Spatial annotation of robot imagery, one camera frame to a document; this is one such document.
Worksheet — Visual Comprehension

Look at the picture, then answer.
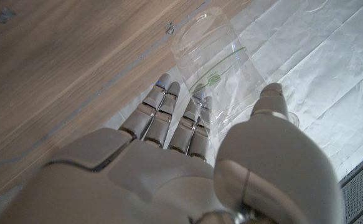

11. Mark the clear plastic cup green print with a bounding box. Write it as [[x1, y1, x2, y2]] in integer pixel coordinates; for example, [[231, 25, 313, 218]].
[[171, 6, 300, 150]]

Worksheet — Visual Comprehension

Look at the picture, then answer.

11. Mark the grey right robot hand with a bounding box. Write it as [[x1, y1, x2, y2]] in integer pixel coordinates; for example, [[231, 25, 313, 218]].
[[0, 73, 346, 224]]

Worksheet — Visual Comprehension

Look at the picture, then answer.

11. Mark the white backdrop sheet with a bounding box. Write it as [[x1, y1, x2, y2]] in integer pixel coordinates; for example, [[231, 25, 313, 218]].
[[101, 0, 363, 181]]

